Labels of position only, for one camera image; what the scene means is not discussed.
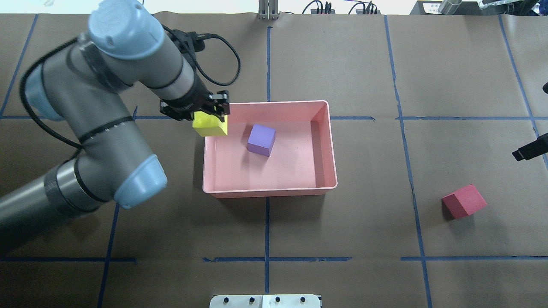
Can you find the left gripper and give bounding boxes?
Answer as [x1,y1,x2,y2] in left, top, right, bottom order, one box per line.
[159,90,230,121]

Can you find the yellow foam block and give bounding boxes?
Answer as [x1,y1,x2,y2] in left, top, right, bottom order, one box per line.
[192,111,228,138]

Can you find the purple foam block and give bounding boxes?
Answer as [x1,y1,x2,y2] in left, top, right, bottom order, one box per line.
[247,124,276,157]

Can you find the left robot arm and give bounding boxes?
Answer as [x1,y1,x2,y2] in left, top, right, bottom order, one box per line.
[0,0,230,255]

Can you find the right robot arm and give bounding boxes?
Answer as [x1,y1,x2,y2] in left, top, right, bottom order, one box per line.
[512,128,548,162]

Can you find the pink plastic bin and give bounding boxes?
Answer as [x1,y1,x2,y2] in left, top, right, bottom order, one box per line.
[202,100,338,198]

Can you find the black box under cup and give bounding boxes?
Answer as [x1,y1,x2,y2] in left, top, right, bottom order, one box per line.
[409,0,483,16]

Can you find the metal cup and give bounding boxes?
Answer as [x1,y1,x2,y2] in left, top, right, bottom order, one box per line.
[437,0,462,15]

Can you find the red foam block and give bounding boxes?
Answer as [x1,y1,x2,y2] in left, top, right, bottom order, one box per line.
[441,184,488,219]

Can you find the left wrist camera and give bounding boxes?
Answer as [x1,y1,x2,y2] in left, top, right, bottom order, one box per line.
[168,30,206,54]

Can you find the aluminium frame post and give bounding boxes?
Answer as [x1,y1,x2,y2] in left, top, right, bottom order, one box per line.
[258,0,280,20]

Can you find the metal base plate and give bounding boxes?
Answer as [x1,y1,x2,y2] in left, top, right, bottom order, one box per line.
[209,294,322,308]

